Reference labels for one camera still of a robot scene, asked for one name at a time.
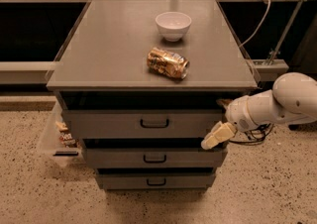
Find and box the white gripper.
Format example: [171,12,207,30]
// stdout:
[201,95,259,150]

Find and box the grey top drawer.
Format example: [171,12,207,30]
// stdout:
[61,110,223,139]

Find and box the grey drawer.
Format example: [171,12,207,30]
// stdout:
[96,172,216,190]
[61,110,223,139]
[83,148,227,168]

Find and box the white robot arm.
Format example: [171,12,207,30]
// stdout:
[201,72,317,150]

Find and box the grey drawer cabinet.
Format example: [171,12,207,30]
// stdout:
[46,0,259,191]

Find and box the grey bottom drawer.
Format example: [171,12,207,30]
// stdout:
[96,172,216,190]

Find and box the grey middle drawer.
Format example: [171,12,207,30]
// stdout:
[83,148,227,168]

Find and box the crushed gold soda can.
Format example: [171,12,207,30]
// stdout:
[147,48,189,79]

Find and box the white bowl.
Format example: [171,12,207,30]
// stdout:
[156,12,192,42]

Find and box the metal diagonal rod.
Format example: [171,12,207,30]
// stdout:
[264,0,305,65]

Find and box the clear plastic storage bin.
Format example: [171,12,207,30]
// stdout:
[37,103,85,168]

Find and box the black cable bundle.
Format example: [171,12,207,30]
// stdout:
[229,122,275,146]

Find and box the white power cable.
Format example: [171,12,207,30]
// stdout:
[238,0,272,50]

